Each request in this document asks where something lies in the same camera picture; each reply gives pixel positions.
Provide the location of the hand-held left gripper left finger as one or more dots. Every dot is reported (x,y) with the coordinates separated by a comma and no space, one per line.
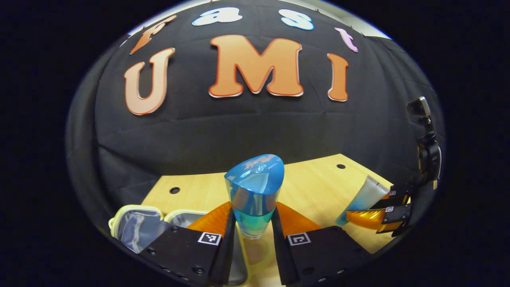
(187,251)

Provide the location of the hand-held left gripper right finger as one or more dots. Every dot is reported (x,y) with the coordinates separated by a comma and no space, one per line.
(314,255)

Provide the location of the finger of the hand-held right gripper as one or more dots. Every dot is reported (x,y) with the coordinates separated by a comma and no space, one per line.
(394,217)
(400,193)

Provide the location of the blue gradient skin care tube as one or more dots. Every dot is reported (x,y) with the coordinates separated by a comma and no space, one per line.
(364,197)

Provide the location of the blue skin care bottle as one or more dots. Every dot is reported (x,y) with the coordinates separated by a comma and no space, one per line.
(255,191)

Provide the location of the black backdrop cloth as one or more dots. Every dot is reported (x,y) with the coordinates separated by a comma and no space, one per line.
(239,127)

